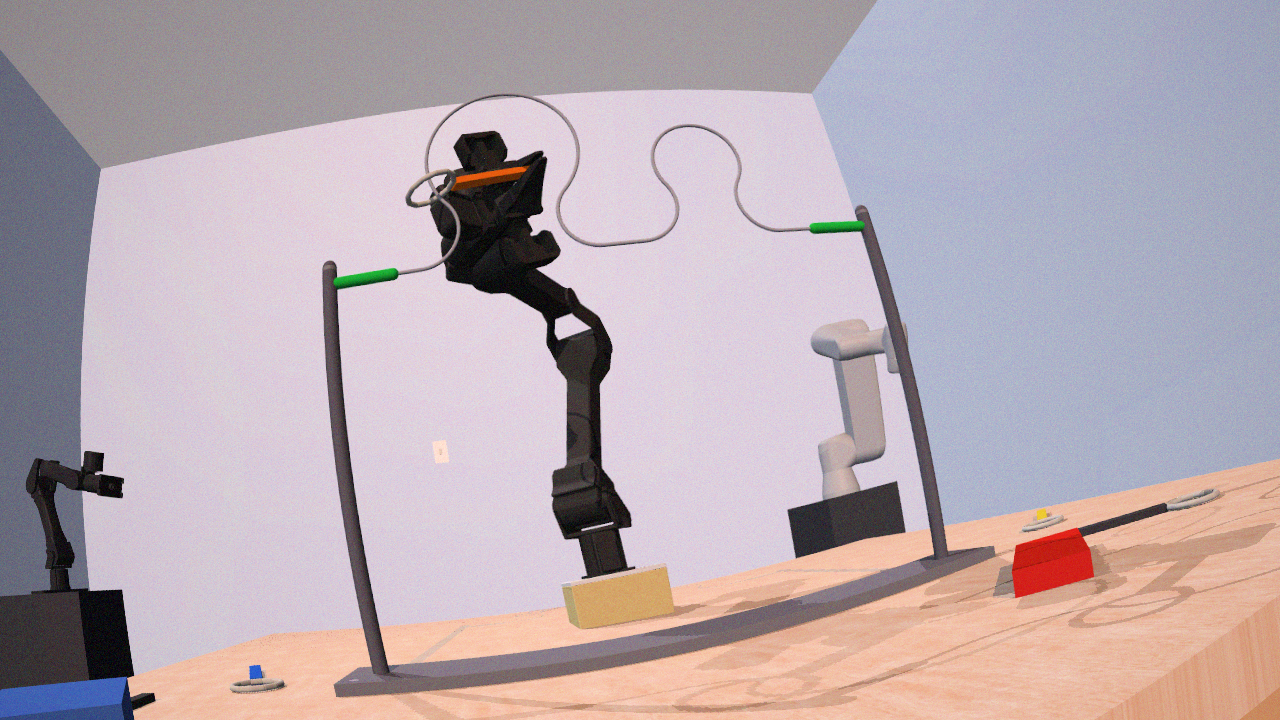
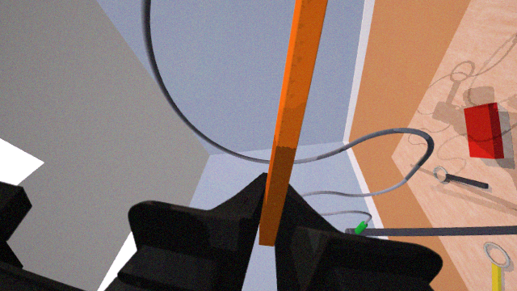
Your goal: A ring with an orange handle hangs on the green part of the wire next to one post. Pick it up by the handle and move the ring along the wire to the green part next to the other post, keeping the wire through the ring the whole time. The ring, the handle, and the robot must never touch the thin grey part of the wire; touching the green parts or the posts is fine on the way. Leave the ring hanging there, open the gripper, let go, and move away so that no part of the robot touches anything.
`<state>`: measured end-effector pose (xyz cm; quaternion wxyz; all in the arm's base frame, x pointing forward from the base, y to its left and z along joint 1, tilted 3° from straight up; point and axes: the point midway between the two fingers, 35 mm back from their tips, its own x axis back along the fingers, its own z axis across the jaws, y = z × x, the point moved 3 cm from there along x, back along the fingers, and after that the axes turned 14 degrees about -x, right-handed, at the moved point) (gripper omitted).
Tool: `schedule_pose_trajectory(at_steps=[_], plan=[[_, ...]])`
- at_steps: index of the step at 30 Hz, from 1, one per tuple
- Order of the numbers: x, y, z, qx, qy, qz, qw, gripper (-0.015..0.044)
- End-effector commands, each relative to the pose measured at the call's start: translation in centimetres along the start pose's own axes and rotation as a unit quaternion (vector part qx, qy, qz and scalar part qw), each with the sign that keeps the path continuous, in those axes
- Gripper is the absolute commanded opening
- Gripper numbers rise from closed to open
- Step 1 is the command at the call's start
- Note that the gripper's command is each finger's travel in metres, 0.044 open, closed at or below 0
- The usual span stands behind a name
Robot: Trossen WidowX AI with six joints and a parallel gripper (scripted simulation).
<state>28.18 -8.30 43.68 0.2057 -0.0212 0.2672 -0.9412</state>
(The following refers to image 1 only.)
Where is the red block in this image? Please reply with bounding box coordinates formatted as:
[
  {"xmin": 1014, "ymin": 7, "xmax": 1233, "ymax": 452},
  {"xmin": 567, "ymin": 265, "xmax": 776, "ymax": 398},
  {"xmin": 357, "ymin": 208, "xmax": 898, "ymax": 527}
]
[{"xmin": 1012, "ymin": 528, "xmax": 1094, "ymax": 598}]

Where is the blue block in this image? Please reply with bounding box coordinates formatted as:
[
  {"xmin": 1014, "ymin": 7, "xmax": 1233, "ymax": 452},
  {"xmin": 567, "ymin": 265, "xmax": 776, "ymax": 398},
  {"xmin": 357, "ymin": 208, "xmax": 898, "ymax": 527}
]
[{"xmin": 0, "ymin": 676, "xmax": 134, "ymax": 720}]

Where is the orange handle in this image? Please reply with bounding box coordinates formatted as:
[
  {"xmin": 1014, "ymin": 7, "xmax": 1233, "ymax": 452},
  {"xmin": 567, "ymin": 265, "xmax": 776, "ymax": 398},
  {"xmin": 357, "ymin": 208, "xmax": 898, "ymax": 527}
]
[{"xmin": 404, "ymin": 167, "xmax": 529, "ymax": 208}]

